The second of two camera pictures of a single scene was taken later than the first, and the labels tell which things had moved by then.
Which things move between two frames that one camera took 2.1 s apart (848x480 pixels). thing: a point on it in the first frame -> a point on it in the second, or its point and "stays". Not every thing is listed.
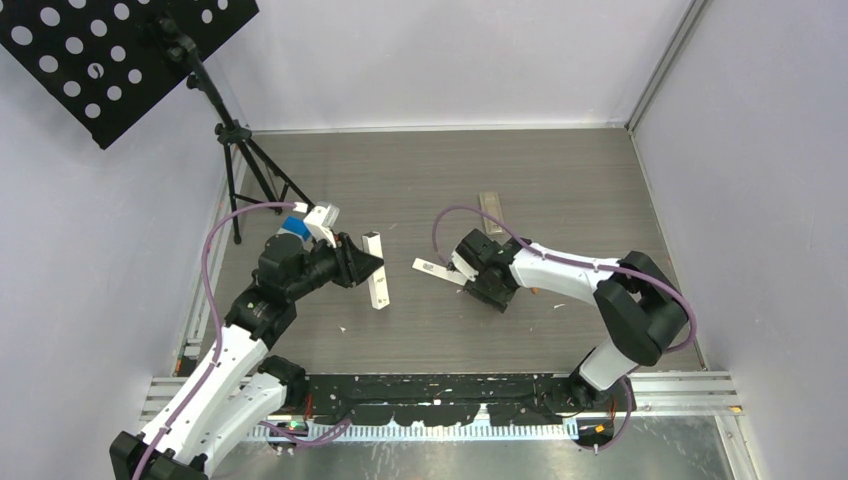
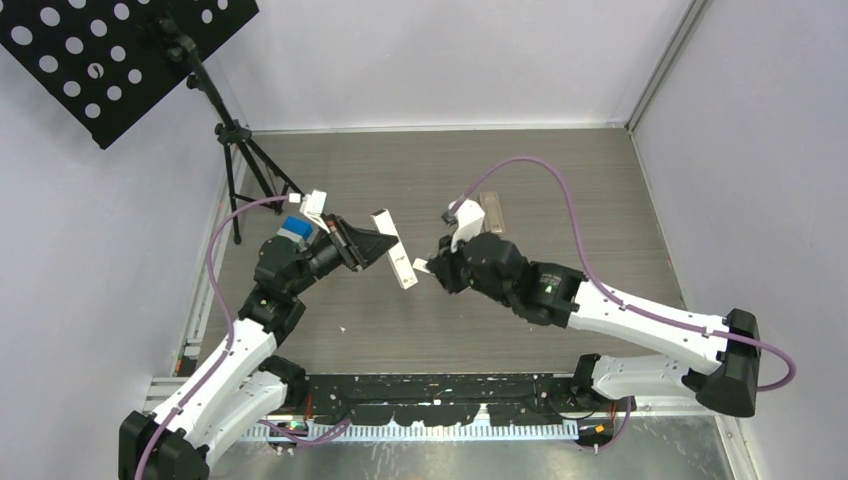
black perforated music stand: x=101 y=59 stays
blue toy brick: x=297 y=224 stays
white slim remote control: x=373 y=245 -> x=397 y=253
